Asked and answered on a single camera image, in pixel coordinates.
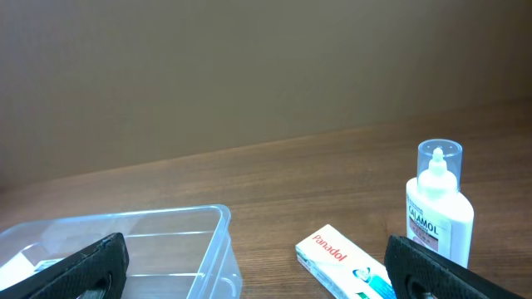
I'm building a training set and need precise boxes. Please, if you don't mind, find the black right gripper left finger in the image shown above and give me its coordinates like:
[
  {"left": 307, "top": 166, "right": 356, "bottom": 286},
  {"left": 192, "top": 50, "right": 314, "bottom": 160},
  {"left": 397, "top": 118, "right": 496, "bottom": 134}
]
[{"left": 1, "top": 233, "right": 129, "bottom": 299}]

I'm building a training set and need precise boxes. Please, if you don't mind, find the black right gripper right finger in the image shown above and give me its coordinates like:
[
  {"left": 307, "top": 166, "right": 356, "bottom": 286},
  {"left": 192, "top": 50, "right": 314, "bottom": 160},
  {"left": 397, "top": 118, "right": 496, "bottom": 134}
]
[{"left": 384, "top": 235, "right": 524, "bottom": 299}]

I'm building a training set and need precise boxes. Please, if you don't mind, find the white medicine box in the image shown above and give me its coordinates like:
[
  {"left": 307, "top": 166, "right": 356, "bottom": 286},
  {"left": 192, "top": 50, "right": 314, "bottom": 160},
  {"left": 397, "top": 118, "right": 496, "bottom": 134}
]
[{"left": 0, "top": 253, "right": 62, "bottom": 291}]

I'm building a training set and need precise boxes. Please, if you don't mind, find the clear plastic container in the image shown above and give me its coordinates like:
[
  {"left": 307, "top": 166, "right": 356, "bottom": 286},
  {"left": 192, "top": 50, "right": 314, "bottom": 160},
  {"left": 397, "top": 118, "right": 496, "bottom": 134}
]
[{"left": 1, "top": 204, "right": 243, "bottom": 298}]

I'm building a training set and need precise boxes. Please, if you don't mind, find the white Panadol box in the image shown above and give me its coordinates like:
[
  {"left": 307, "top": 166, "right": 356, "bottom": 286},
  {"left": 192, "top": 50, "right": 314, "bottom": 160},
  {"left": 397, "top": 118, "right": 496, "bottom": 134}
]
[{"left": 295, "top": 224, "right": 396, "bottom": 299}]

